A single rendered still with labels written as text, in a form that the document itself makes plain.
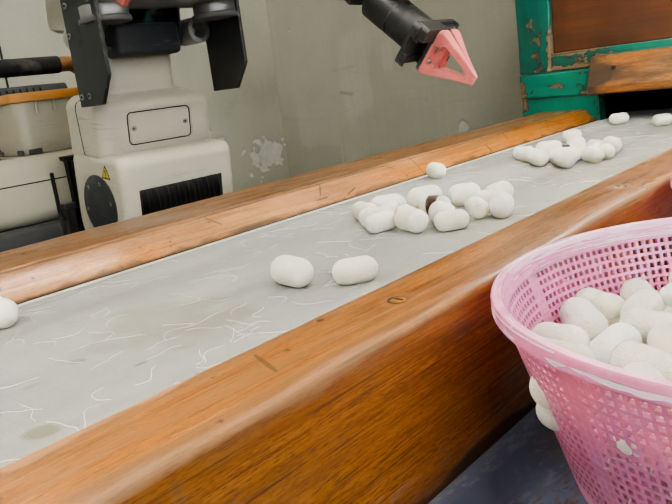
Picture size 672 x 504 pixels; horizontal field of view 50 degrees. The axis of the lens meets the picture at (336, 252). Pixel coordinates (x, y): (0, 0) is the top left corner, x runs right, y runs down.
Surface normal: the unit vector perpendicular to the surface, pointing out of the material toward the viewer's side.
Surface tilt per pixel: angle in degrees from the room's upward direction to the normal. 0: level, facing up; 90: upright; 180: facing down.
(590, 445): 108
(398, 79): 90
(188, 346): 0
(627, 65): 67
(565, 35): 90
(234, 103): 91
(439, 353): 90
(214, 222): 45
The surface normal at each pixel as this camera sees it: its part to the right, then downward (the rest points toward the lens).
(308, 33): -0.69, 0.25
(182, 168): 0.73, 0.21
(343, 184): 0.44, -0.64
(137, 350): -0.12, -0.97
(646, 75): -0.65, -0.14
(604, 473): -0.83, 0.49
